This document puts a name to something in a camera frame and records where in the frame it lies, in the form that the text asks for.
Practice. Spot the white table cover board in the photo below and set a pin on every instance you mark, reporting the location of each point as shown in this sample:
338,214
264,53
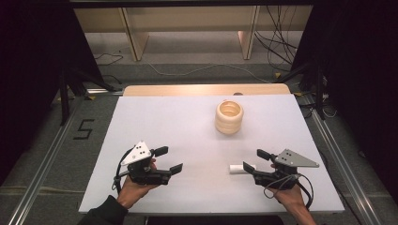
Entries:
200,150

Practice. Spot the person's left hand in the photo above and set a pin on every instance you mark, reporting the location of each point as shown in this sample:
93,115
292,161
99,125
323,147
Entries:
135,189

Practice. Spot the ribbed wooden cup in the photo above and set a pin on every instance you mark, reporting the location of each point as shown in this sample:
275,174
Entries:
229,117

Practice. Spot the wooden table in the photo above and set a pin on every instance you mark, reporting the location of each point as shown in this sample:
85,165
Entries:
187,90

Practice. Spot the person's right hand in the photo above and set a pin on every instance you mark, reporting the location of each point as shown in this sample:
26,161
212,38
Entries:
289,197

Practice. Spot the black curtain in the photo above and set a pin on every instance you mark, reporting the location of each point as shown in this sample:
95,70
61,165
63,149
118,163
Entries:
356,87
34,78

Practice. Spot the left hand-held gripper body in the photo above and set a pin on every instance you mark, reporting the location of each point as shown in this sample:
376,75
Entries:
144,168

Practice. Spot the small white cylinder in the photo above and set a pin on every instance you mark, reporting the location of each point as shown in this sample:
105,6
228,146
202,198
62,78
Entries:
239,168

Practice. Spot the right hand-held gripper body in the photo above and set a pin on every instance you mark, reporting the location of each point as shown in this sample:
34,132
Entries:
283,170

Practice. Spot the light wooden furniture frame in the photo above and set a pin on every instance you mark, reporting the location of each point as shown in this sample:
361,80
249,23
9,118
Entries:
187,18

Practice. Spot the aluminium rail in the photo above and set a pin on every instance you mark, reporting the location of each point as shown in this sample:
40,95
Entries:
341,162
43,159

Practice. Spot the black stand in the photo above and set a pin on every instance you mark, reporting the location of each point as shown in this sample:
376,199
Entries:
73,84
313,81

